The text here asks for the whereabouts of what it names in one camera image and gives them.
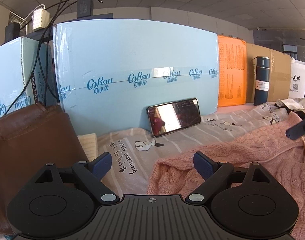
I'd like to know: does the large light blue box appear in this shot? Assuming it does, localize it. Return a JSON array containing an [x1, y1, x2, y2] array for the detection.
[[53, 19, 219, 136]]

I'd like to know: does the black power adapter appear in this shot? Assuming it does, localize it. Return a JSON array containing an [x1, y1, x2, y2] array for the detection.
[[76, 0, 93, 18]]

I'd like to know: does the brown leather bag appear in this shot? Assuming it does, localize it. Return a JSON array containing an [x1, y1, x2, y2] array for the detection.
[[0, 103, 87, 235]]

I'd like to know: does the black smartphone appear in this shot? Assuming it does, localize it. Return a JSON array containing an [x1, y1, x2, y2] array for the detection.
[[146, 98, 201, 138]]

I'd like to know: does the white tote bag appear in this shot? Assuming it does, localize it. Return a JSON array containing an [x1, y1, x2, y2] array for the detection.
[[289, 57, 305, 99]]

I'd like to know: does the dark teal thermos bottle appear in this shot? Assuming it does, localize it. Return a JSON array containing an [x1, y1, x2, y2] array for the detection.
[[253, 56, 270, 106]]

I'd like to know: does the brown cardboard box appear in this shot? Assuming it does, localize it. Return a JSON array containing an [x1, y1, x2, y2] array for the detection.
[[246, 43, 291, 103]]

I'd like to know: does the black cable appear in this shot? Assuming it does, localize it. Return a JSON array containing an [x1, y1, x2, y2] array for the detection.
[[2, 0, 104, 117]]

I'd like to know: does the cream knitted cloth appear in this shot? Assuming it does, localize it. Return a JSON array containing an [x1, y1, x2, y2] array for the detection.
[[78, 133, 98, 161]]

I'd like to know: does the white t-shirt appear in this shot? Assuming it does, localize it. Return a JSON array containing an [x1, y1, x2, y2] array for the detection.
[[276, 98, 305, 114]]

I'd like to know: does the pink knitted sweater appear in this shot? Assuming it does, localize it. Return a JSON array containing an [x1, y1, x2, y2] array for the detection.
[[147, 112, 305, 239]]

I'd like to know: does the cartoon print bed sheet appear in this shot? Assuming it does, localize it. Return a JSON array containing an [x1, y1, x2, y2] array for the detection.
[[97, 103, 288, 196]]

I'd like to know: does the cream power strip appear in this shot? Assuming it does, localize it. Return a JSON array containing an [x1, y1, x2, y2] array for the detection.
[[32, 8, 50, 31]]

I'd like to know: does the orange cardboard box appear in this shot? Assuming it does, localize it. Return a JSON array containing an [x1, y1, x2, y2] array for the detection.
[[218, 35, 247, 107]]

